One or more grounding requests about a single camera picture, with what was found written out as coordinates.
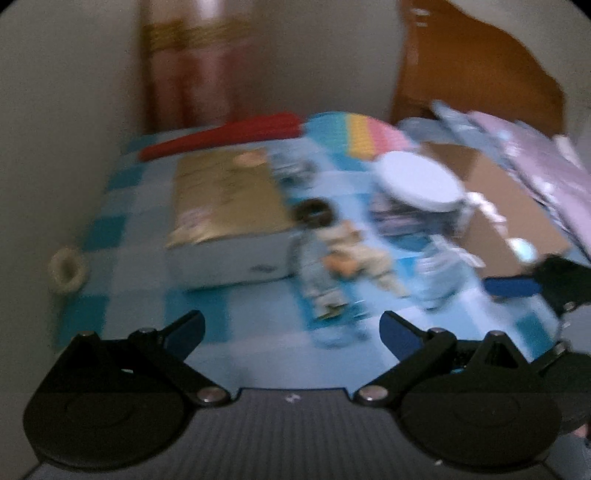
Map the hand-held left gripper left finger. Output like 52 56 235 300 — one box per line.
60 310 232 409

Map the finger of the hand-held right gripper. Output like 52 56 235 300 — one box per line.
482 255 591 319
529 342 573 377

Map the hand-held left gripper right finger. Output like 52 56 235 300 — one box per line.
353 311 536 409

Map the brown cardboard box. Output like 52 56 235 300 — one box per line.
418 141 573 282

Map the brown hair scrunchie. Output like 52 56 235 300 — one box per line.
295 199 335 230

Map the beige plush toy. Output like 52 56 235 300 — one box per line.
318 219 407 296

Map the blue checkered tablecloth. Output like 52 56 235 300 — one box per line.
55 124 578 370

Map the lilac printed cloth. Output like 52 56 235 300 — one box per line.
466 111 591 259

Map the beige tape roll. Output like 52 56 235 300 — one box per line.
48 248 90 294

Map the white round lidded container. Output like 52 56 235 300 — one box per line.
369 151 467 241

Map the gold box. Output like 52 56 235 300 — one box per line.
164 148 301 291

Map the blue printed cloth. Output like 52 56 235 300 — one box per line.
399 102 509 155

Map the red folded fan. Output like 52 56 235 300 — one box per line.
139 112 305 162

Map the rainbow bubble silicone mat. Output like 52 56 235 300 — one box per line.
305 111 421 162

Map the brown wooden furniture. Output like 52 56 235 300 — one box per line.
390 0 568 139

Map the pink striped curtain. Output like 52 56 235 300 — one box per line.
139 0 259 134

